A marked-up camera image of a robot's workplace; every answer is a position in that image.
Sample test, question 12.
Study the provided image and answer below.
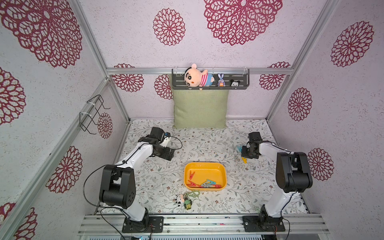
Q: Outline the yellow plastic storage box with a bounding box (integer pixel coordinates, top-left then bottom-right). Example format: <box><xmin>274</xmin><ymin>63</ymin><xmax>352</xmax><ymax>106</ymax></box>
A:
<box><xmin>184</xmin><ymin>162</ymin><xmax>227</xmax><ymax>191</ymax></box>

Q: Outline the red clothespin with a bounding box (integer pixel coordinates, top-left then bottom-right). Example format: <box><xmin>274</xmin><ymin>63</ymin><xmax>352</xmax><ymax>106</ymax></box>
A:
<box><xmin>189</xmin><ymin>171</ymin><xmax>196</xmax><ymax>180</ymax></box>

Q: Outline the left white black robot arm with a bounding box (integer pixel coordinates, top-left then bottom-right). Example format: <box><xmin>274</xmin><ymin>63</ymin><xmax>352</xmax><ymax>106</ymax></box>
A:
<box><xmin>99</xmin><ymin>127</ymin><xmax>175</xmax><ymax>225</ymax></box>

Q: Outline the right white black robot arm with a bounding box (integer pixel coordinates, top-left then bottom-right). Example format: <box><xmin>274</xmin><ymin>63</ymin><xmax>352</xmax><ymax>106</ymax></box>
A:
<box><xmin>241</xmin><ymin>132</ymin><xmax>313</xmax><ymax>224</ymax></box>

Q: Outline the green square pillow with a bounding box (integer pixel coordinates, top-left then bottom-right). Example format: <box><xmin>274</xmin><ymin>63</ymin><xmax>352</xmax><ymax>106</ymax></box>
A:
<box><xmin>173</xmin><ymin>90</ymin><xmax>229</xmax><ymax>129</ymax></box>

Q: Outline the pink boy plush doll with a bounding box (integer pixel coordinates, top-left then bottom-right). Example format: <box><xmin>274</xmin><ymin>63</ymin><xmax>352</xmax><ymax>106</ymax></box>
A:
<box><xmin>184</xmin><ymin>64</ymin><xmax>215</xmax><ymax>91</ymax></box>

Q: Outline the black white mouse figure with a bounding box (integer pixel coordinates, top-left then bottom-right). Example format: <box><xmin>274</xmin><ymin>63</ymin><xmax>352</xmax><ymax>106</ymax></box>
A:
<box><xmin>231</xmin><ymin>80</ymin><xmax>241</xmax><ymax>87</ymax></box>

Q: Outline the small blue bunny figure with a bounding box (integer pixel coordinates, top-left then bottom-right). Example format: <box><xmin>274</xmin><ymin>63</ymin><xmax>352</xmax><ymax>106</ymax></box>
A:
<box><xmin>218</xmin><ymin>74</ymin><xmax>226</xmax><ymax>87</ymax></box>

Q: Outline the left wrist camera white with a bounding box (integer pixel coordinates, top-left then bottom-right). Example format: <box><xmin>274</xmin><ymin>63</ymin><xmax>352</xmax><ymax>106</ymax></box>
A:
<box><xmin>160</xmin><ymin>132</ymin><xmax>171</xmax><ymax>147</ymax></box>

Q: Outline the dark metal wall shelf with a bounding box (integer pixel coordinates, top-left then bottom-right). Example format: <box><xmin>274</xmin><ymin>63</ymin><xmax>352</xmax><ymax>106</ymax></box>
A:
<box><xmin>170</xmin><ymin>68</ymin><xmax>250</xmax><ymax>90</ymax></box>

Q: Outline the cow plush keychain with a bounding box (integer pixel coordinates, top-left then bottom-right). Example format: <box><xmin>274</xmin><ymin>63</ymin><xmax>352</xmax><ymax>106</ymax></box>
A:
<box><xmin>175</xmin><ymin>194</ymin><xmax>185</xmax><ymax>207</ymax></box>

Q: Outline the black wire wall rack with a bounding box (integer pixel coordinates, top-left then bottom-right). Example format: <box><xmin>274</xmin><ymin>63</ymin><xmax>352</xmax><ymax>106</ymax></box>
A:
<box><xmin>79</xmin><ymin>94</ymin><xmax>110</xmax><ymax>135</ymax></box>

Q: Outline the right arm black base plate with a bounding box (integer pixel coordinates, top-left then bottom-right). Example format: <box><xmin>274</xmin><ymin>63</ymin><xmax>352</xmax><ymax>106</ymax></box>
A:
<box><xmin>242</xmin><ymin>216</ymin><xmax>286</xmax><ymax>233</ymax></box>

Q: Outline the green toy keychain with chain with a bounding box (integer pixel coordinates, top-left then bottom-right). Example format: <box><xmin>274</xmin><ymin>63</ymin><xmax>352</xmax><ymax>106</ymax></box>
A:
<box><xmin>183</xmin><ymin>191</ymin><xmax>200</xmax><ymax>210</ymax></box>

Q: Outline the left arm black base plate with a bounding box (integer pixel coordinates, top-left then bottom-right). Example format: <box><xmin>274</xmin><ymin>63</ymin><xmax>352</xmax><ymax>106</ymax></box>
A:
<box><xmin>122</xmin><ymin>216</ymin><xmax>164</xmax><ymax>234</ymax></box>

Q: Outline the aluminium front rail frame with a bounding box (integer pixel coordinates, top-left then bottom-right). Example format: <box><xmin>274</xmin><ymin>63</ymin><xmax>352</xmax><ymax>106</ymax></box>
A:
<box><xmin>77</xmin><ymin>214</ymin><xmax>330</xmax><ymax>240</ymax></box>

